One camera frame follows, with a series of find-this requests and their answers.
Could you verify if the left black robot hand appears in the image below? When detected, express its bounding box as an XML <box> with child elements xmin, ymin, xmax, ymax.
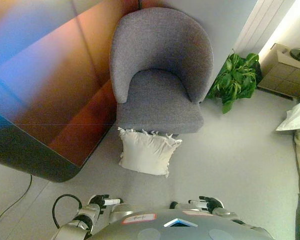
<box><xmin>87</xmin><ymin>194</ymin><xmax>124</xmax><ymax>208</ymax></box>

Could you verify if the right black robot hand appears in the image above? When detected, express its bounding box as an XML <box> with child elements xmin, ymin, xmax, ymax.
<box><xmin>188</xmin><ymin>195</ymin><xmax>225</xmax><ymax>213</ymax></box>

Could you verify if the white fringed pillow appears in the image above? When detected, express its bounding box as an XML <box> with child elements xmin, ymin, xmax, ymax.
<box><xmin>117</xmin><ymin>126</ymin><xmax>183</xmax><ymax>179</ymax></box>

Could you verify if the white bed pillow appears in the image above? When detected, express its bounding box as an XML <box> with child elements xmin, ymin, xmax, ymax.
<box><xmin>275</xmin><ymin>99</ymin><xmax>300</xmax><ymax>132</ymax></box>

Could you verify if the grey robot torso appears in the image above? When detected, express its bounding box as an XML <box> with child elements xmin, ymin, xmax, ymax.
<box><xmin>86</xmin><ymin>208</ymin><xmax>276</xmax><ymax>240</ymax></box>

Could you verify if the green potted plant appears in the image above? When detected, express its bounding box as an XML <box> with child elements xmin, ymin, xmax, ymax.
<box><xmin>206</xmin><ymin>52</ymin><xmax>262</xmax><ymax>115</ymax></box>

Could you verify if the beige nightstand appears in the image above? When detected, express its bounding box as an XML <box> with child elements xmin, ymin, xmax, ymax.
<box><xmin>256</xmin><ymin>42</ymin><xmax>300</xmax><ymax>101</ymax></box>

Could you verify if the grey fabric armchair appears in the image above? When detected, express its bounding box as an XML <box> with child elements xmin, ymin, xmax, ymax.
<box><xmin>109</xmin><ymin>6</ymin><xmax>215</xmax><ymax>135</ymax></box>

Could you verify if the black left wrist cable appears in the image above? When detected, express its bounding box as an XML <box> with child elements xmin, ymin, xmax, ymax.
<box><xmin>52</xmin><ymin>193</ymin><xmax>83</xmax><ymax>230</ymax></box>

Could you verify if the black floor cable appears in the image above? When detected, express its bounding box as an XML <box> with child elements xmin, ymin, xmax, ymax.
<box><xmin>0</xmin><ymin>173</ymin><xmax>33</xmax><ymax>240</ymax></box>

